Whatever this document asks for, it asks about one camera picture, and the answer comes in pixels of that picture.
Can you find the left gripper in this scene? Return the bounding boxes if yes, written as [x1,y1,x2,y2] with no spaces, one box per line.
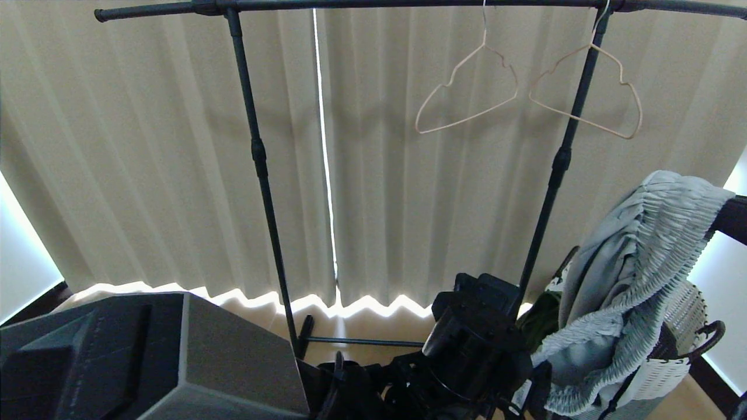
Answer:
[422,302,535,410]

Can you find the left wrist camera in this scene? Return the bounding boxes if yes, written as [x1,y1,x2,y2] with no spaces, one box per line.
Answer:
[453,272,522,319]

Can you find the pink clothes hanger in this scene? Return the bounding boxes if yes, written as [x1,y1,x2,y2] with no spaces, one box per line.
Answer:
[528,0,643,141]
[414,0,519,135]

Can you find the white laundry basket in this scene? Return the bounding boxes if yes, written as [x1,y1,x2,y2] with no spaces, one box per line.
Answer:
[547,245,727,420]

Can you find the black clothes rack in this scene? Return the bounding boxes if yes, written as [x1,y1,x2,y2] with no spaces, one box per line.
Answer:
[94,0,747,363]

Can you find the pale grey shorts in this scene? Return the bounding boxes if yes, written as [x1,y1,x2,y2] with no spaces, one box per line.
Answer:
[512,170,736,418]

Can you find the green garment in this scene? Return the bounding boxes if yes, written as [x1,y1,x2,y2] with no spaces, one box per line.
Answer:
[516,290,563,354]

